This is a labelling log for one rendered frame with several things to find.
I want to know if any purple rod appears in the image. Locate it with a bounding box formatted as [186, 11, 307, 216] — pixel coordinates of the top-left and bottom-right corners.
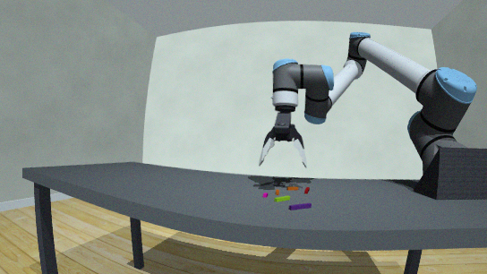
[289, 203, 312, 210]

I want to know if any lime green rod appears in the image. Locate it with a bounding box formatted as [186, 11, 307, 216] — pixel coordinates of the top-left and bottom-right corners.
[274, 196, 290, 202]

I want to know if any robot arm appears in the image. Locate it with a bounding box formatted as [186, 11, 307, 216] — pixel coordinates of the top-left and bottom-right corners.
[271, 32, 477, 173]

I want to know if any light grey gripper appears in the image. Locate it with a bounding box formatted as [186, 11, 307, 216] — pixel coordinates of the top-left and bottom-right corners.
[259, 105, 307, 168]

